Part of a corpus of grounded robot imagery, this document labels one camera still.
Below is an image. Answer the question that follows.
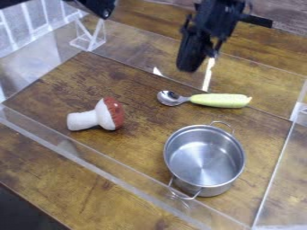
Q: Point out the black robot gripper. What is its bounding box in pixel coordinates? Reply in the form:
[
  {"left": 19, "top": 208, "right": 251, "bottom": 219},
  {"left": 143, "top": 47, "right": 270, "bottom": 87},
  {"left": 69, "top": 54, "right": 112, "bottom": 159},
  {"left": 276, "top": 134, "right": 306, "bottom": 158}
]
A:
[{"left": 176, "top": 0, "right": 246, "bottom": 72}]

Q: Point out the green handled metal spoon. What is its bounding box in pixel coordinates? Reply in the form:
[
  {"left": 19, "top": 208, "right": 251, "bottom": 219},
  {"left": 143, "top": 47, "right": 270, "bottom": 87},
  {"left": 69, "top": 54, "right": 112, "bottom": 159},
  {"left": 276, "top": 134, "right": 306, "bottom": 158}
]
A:
[{"left": 157, "top": 91, "right": 252, "bottom": 109}]

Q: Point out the black strip on table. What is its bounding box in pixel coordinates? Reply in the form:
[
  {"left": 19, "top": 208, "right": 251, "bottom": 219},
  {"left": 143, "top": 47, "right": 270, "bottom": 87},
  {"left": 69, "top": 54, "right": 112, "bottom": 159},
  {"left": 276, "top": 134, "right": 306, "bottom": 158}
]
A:
[{"left": 194, "top": 3, "right": 275, "bottom": 29}]

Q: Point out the red and white toy mushroom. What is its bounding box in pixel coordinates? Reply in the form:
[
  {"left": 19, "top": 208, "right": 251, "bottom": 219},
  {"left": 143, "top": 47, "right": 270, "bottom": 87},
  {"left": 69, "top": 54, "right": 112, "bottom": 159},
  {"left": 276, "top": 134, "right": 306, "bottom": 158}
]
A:
[{"left": 67, "top": 97, "right": 124, "bottom": 131}]

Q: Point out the small stainless steel pot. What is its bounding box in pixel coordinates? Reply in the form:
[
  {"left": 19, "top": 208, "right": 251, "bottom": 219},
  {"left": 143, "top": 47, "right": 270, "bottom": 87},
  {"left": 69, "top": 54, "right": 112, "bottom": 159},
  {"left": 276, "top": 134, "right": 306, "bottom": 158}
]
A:
[{"left": 163, "top": 121, "right": 246, "bottom": 200}]

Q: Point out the clear acrylic triangular bracket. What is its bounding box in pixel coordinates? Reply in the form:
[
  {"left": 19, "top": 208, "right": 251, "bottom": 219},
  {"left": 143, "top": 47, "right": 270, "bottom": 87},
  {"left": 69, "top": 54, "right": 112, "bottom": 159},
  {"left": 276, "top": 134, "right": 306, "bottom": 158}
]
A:
[{"left": 69, "top": 19, "right": 107, "bottom": 51}]

